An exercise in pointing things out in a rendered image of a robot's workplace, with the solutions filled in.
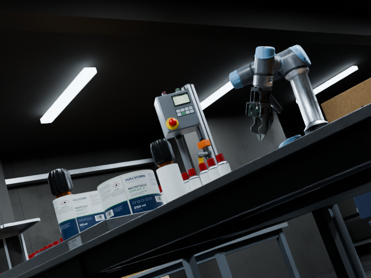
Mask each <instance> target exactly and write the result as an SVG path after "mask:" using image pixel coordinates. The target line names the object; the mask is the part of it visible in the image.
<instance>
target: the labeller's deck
mask: <svg viewBox="0 0 371 278"><path fill-rule="evenodd" d="M150 211H151V210H150ZM150 211H145V212H139V213H134V214H130V215H125V216H120V217H114V218H109V219H106V220H104V221H102V222H99V223H97V224H95V225H94V226H92V227H90V228H88V229H86V230H84V231H82V232H80V233H79V234H77V235H75V236H73V237H71V238H69V239H67V240H65V241H63V242H61V243H59V244H57V245H55V246H54V247H52V248H50V249H48V250H46V251H44V252H42V253H40V254H38V255H36V256H34V257H32V258H31V259H29V260H27V261H25V262H23V263H21V264H19V265H17V266H15V267H13V268H11V269H9V270H8V271H6V272H4V273H2V274H0V278H15V277H17V276H19V275H21V274H23V273H25V272H27V271H29V270H31V269H33V268H35V267H37V266H39V265H41V264H44V263H46V262H48V261H50V260H52V259H54V258H56V257H58V256H60V255H62V254H64V253H66V252H68V251H70V250H72V249H75V248H77V247H79V246H80V245H82V244H85V243H87V242H89V241H90V240H92V239H95V238H97V237H99V236H101V235H102V234H105V233H107V232H109V231H111V230H113V229H115V228H117V227H119V226H121V225H123V224H125V223H127V222H129V221H131V220H134V219H136V218H138V217H140V216H142V215H144V214H146V213H148V212H150Z"/></svg>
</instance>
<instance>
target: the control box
mask: <svg viewBox="0 0 371 278"><path fill-rule="evenodd" d="M185 92H188V95H189V98H190V102H191V103H188V104H183V105H180V106H175V107H174V103H173V100H172V98H171V96H173V95H177V94H181V93H185ZM191 105H192V106H193V108H194V111H195V113H192V114H188V115H184V116H180V117H177V114H176V111H175V110H176V109H180V108H184V107H186V106H191ZM154 106H155V109H156V112H157V115H158V118H159V121H160V124H161V127H162V130H163V133H164V136H165V139H169V138H172V137H176V136H178V135H184V134H187V133H191V132H194V131H196V130H195V128H196V127H199V125H200V121H199V119H198V116H197V112H196V110H195V107H194V104H193V101H192V98H191V96H190V93H189V90H187V89H186V90H182V91H180V92H175V93H171V94H167V95H163V96H160V97H156V99H155V103H154ZM171 118H174V119H176V120H177V124H176V126H170V125H169V123H168V122H169V120H170V119H171Z"/></svg>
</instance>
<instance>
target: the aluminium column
mask: <svg viewBox="0 0 371 278"><path fill-rule="evenodd" d="M186 89H187V90H189V93H190V96H191V98H192V101H193V104H194V107H195V110H196V112H197V116H198V119H199V121H200V125H199V127H196V128H195V130H196V133H197V135H198V138H199V140H200V139H201V138H205V139H206V140H209V141H210V143H211V146H209V147H208V148H209V151H211V153H212V155H211V157H212V158H214V161H215V164H216V166H217V165H218V162H217V159H216V155H217V154H218V153H217V150H216V148H215V145H214V141H213V139H212V136H211V133H210V131H209V128H208V124H207V122H206V119H205V116H204V113H203V111H202V107H201V105H200V102H199V99H198V96H197V94H196V91H195V88H194V85H193V84H186V85H184V86H183V87H182V88H181V90H186Z"/></svg>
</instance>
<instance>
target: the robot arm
mask: <svg viewBox="0 0 371 278"><path fill-rule="evenodd" d="M310 65H311V62H310V60H309V58H308V56H307V55H306V53H305V51H304V50H303V49H302V48H301V46H299V45H295V46H293V47H290V48H288V49H286V50H284V51H282V52H280V53H278V54H275V48H273V47H266V46H259V47H257V48H256V53H255V61H254V62H252V63H250V64H248V65H246V66H244V67H241V68H239V69H237V70H235V71H233V72H232V73H230V75H229V79H230V82H231V84H232V86H233V87H234V88H235V89H239V88H243V87H244V86H246V85H248V84H253V85H254V87H251V97H250V102H246V116H251V117H253V121H254V124H253V125H252V126H251V131H252V132H254V133H256V135H257V137H258V139H259V141H263V140H264V138H265V137H266V135H267V133H268V132H269V130H270V129H271V126H272V124H273V121H274V113H281V112H282V109H283V108H282V107H281V106H280V105H279V104H278V102H277V101H276V100H275V99H274V97H273V96H272V95H271V93H267V91H272V88H271V87H272V85H273V81H276V80H279V79H282V78H284V77H285V79H286V80H288V81H290V83H291V86H292V89H293V91H294V94H295V97H296V100H297V102H298V106H299V108H300V111H301V114H302V116H303V119H304V122H305V125H306V128H305V130H304V132H305V135H307V134H309V133H311V132H313V131H315V130H317V129H319V128H321V127H323V126H325V125H327V124H328V122H327V121H325V120H324V118H323V115H322V113H321V110H320V107H319V104H318V102H317V99H316V96H315V93H314V91H313V88H312V86H311V83H310V80H309V77H308V73H309V68H308V66H310ZM247 106H249V107H248V113H247ZM261 118H264V119H263V120H262V119H261ZM265 118H266V119H265ZM301 137H302V136H301V135H296V136H294V137H291V138H289V139H287V140H285V141H284V142H282V143H281V144H280V145H279V148H280V147H282V146H285V145H287V144H289V143H291V142H293V141H295V140H297V139H299V138H301Z"/></svg>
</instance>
